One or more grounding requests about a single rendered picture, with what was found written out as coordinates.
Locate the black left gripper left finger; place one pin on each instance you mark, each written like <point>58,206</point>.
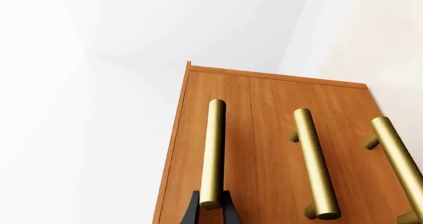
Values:
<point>192,212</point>

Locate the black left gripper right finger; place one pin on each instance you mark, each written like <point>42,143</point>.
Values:
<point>230,212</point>

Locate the wooden cabinet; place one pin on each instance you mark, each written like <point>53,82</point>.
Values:
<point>264,75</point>

